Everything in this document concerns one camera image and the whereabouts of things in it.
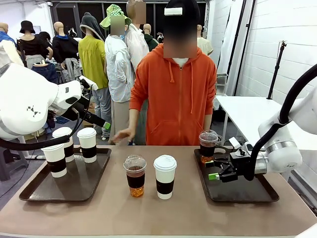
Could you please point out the mannequin in cream shirt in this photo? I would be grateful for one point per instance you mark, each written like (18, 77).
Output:
(205, 44)

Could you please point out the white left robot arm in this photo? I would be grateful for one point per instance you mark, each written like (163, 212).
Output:
(24, 99)

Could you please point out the mannequin in black jacket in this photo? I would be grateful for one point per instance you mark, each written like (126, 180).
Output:
(67, 54)

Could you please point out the mannequin with green checked hat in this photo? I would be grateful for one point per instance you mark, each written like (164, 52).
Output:
(116, 64)

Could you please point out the white table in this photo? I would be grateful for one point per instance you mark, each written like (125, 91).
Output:
(247, 106)

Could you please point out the grey stool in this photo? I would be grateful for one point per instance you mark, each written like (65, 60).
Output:
(10, 161)

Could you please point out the person's right hand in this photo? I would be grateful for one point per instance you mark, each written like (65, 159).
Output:
(123, 136)

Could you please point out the brown plastic tray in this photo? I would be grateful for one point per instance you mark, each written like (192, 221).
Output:
(230, 192)
(64, 191)

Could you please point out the person in orange hoodie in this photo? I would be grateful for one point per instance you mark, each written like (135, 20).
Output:
(178, 99)

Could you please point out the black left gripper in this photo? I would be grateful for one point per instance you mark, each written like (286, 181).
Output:
(74, 112)

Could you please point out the clear domed iced tea cup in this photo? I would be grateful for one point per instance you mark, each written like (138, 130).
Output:
(208, 146)

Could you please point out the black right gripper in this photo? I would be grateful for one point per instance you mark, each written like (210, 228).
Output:
(239, 164)

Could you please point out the mannequin in white shirt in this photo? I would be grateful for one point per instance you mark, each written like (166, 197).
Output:
(136, 42)

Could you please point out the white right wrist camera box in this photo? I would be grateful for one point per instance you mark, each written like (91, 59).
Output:
(234, 143)

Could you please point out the person's left forearm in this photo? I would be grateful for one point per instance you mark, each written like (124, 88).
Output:
(208, 122)

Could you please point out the mannequin in yellow-green shirt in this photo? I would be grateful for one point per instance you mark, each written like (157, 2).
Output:
(92, 64)

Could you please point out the mannequin torso in blue jeans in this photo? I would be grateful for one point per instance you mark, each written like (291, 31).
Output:
(45, 70)

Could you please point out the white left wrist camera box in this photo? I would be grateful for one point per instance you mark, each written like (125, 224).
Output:
(86, 82)

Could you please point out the person's right forearm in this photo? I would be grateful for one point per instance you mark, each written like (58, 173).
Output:
(133, 120)

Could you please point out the clear flat-lid iced tea cup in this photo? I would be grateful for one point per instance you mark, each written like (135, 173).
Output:
(135, 177)

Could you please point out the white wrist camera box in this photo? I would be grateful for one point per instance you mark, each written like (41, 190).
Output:
(234, 143)
(86, 82)

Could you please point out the mannequin with black bucket hat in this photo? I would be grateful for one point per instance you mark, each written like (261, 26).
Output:
(32, 47)

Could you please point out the mannequin in green jacket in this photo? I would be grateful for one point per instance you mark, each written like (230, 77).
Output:
(149, 41)

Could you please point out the black tripod stand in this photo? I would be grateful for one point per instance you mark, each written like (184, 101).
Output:
(275, 74)

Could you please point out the black slanted light-stand pole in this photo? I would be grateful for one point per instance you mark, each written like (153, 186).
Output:
(247, 37)

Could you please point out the white paper coffee cup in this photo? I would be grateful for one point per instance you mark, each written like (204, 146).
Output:
(68, 151)
(55, 161)
(165, 178)
(88, 146)

